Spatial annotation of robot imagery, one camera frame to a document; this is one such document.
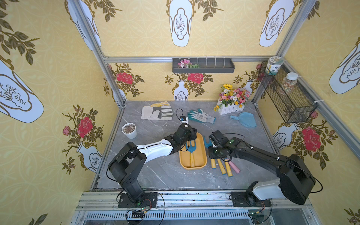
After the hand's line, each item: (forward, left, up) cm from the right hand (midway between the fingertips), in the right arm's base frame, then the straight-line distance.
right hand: (211, 151), depth 87 cm
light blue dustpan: (+30, -30, -5) cm, 42 cm away
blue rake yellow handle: (+3, +12, -4) cm, 13 cm away
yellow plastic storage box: (0, +6, -4) cm, 7 cm away
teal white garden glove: (+31, +5, -4) cm, 32 cm away
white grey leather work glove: (+35, +37, -3) cm, 51 cm away
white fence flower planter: (+35, -16, +10) cm, 40 cm away
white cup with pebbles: (+12, +54, +3) cm, 56 cm away
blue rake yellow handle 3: (-9, -6, -3) cm, 12 cm away
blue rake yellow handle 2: (+3, +2, +4) cm, 5 cm away
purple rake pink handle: (-10, -15, -3) cm, 19 cm away
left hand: (+12, +14, +7) cm, 20 cm away
